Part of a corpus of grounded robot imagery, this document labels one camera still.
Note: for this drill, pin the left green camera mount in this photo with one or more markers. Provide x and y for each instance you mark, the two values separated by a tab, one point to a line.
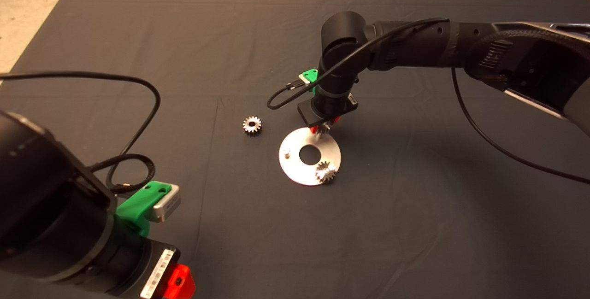
136	204

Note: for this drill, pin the dark grey table cloth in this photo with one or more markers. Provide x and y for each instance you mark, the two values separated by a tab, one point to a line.
295	243

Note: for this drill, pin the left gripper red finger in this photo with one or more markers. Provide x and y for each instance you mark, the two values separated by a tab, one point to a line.
180	282

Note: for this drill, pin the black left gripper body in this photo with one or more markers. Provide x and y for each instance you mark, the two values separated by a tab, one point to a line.
137	270

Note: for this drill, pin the right green camera mount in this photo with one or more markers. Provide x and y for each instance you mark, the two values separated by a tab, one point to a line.
311	76

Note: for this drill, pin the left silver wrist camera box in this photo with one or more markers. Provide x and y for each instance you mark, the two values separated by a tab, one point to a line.
167	204

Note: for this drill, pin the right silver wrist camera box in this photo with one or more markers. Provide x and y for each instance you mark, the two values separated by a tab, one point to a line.
303	79

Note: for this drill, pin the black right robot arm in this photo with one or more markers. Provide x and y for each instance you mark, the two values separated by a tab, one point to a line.
343	27

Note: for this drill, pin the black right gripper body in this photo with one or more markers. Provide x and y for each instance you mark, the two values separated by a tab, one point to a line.
326	113

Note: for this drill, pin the round metal carrier plate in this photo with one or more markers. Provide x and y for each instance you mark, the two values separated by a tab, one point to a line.
295	170

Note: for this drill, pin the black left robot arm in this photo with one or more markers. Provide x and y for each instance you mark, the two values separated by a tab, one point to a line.
46	197

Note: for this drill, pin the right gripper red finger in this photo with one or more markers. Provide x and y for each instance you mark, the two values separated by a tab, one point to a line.
337	119
314	130

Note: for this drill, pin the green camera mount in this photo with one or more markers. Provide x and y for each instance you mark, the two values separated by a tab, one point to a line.
311	76
136	204

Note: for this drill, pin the small steel planetary gear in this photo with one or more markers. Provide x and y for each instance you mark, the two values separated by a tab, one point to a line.
326	173
324	128
252	126

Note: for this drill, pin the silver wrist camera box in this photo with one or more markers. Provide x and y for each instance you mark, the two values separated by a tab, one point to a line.
303	79
167	204

